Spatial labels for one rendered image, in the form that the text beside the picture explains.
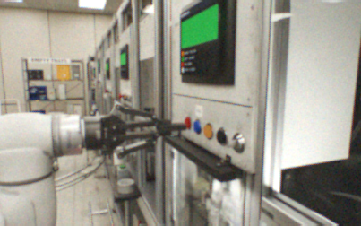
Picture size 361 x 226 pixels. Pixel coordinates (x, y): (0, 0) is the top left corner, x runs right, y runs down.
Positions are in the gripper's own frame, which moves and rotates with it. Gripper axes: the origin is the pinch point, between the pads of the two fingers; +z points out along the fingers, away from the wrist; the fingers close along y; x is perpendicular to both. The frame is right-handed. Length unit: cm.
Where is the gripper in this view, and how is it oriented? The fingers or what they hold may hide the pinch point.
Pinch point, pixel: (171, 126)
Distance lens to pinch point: 63.0
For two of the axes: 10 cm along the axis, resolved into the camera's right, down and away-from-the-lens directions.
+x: -3.6, -1.4, 9.2
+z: 9.3, -0.6, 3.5
